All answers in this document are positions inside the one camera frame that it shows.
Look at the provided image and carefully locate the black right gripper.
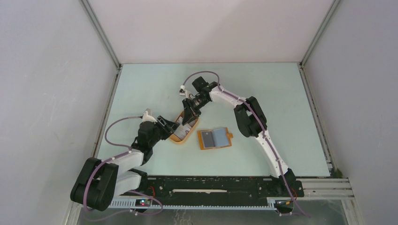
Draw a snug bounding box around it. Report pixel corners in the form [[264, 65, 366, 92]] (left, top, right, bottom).
[[183, 95, 210, 125]]

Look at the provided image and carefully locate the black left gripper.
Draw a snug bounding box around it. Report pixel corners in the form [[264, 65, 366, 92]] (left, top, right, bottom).
[[149, 115, 179, 147]]

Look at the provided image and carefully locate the beige oval plastic tray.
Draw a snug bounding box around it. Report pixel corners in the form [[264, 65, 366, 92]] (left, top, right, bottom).
[[168, 112, 199, 144]]

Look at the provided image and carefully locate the silver VIP card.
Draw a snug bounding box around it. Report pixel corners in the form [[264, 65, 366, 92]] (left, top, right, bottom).
[[174, 124, 192, 141]]

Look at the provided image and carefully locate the orange leather card holder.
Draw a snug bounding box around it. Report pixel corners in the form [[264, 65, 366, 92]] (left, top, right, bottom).
[[197, 127, 233, 150]]

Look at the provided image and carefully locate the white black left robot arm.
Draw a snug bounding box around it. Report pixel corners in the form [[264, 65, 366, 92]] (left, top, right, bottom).
[[70, 116, 179, 211]]

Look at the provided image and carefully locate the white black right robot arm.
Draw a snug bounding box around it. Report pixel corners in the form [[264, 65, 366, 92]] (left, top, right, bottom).
[[179, 76, 296, 196]]

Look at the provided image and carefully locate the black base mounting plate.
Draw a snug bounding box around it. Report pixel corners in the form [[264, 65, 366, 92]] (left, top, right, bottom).
[[138, 176, 304, 206]]

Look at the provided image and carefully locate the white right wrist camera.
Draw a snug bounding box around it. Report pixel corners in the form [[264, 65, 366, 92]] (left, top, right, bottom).
[[179, 85, 192, 99]]

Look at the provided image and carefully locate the white slotted cable duct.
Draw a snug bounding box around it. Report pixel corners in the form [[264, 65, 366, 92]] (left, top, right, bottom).
[[107, 198, 276, 210]]

